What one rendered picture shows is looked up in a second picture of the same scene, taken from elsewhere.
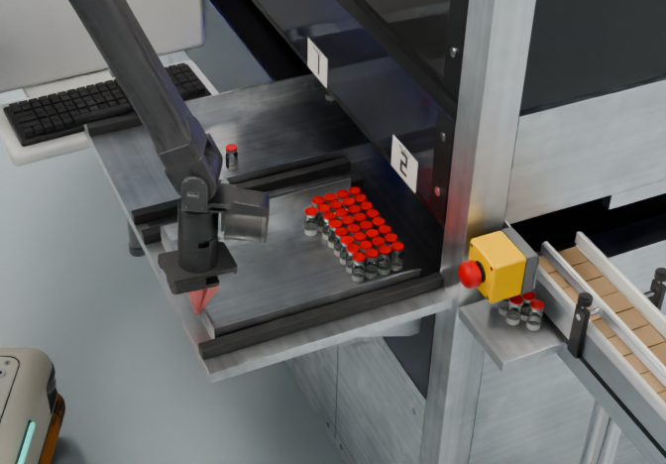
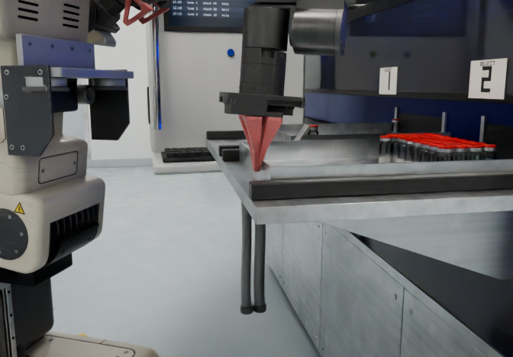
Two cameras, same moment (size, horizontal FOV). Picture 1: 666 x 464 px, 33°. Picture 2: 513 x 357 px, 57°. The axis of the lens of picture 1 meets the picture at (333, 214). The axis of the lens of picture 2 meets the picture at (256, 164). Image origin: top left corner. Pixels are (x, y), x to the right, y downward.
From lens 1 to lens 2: 122 cm
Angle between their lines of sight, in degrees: 32
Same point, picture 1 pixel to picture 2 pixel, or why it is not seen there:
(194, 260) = (256, 74)
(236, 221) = (307, 14)
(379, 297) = (476, 175)
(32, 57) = (188, 129)
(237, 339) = (298, 181)
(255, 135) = not seen: hidden behind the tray
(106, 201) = (236, 300)
